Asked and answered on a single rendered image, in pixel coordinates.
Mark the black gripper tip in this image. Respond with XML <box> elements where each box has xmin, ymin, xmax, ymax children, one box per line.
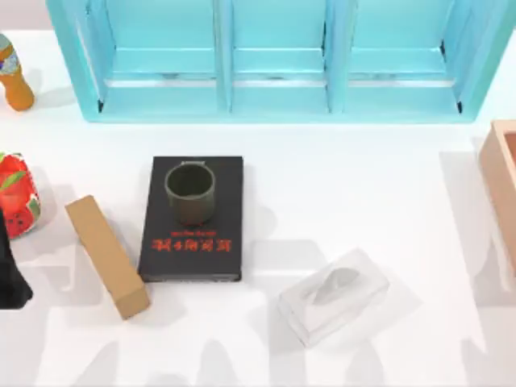
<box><xmin>0</xmin><ymin>208</ymin><xmax>34</xmax><ymax>310</ymax></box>

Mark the red fruit-print bag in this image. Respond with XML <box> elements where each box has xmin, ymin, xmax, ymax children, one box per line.
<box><xmin>0</xmin><ymin>152</ymin><xmax>43</xmax><ymax>240</ymax></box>

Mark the dark olive cup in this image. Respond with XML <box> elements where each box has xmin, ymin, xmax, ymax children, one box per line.
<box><xmin>164</xmin><ymin>160</ymin><xmax>219</xmax><ymax>226</ymax></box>

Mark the black book with red lettering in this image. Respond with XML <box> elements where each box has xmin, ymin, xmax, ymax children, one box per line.
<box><xmin>137</xmin><ymin>155</ymin><xmax>245</xmax><ymax>283</ymax></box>

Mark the white tissue box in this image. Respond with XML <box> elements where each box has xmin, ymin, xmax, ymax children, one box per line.
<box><xmin>277</xmin><ymin>247</ymin><xmax>391</xmax><ymax>348</ymax></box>

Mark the brown cardboard box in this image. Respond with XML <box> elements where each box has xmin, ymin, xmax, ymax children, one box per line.
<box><xmin>64</xmin><ymin>195</ymin><xmax>152</xmax><ymax>321</ymax></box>

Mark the orange bottle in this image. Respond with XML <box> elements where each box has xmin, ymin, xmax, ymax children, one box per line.
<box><xmin>0</xmin><ymin>33</ymin><xmax>35</xmax><ymax>112</ymax></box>

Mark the light blue rack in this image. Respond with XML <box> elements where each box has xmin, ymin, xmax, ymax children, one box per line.
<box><xmin>44</xmin><ymin>0</ymin><xmax>512</xmax><ymax>124</ymax></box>

